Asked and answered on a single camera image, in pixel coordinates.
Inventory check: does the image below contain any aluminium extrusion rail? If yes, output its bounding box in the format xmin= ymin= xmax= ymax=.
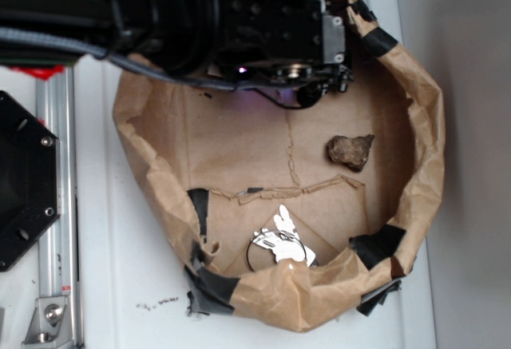
xmin=21 ymin=67 xmax=85 ymax=348

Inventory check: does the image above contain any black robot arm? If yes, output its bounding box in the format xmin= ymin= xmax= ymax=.
xmin=1 ymin=0 xmax=353 ymax=109

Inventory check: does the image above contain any silver corner bracket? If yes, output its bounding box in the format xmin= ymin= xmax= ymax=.
xmin=21 ymin=295 xmax=76 ymax=349

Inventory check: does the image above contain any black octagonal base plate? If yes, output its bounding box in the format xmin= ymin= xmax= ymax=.
xmin=1 ymin=91 xmax=59 ymax=272

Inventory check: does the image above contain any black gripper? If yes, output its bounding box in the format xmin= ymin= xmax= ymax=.
xmin=215 ymin=0 xmax=353 ymax=109

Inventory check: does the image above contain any grey braided cable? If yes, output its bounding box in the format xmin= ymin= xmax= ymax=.
xmin=0 ymin=26 xmax=256 ymax=92

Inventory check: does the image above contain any brown paper bag bin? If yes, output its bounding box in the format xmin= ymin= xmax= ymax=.
xmin=113 ymin=0 xmax=446 ymax=332

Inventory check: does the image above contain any brown rock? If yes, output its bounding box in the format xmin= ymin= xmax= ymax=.
xmin=326 ymin=134 xmax=374 ymax=173

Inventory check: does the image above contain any silver key bunch on ring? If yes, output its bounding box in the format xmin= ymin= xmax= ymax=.
xmin=245 ymin=204 xmax=319 ymax=272

